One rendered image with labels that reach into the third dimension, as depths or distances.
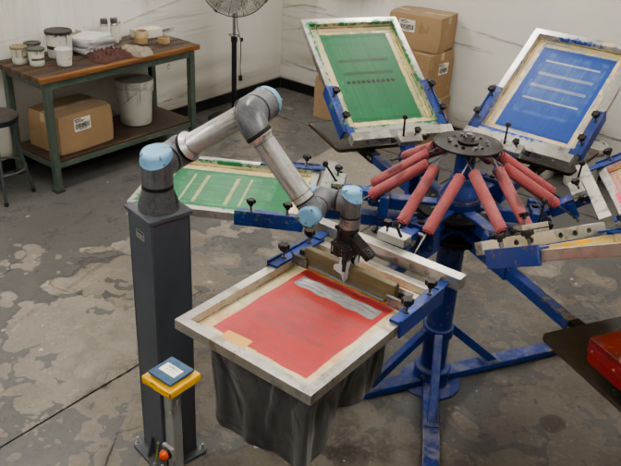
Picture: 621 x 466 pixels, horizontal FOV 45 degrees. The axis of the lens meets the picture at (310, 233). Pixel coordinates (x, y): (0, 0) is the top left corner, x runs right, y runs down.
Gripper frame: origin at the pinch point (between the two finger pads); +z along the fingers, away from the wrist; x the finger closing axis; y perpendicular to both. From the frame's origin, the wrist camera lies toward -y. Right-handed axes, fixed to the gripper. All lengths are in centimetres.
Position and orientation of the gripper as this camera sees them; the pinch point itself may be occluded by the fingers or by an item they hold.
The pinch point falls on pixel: (349, 276)
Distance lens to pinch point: 275.9
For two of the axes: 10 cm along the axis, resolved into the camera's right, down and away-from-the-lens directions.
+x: -6.2, 3.4, -7.1
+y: -7.9, -3.3, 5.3
